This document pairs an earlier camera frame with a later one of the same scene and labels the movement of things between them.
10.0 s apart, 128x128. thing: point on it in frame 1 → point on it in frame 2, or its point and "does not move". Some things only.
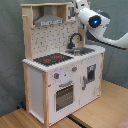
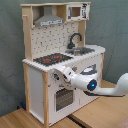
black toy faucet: x=70 y=45 does not move
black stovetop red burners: x=52 y=59 does not move
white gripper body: x=80 y=4 → x=63 y=73
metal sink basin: x=79 y=51 does not move
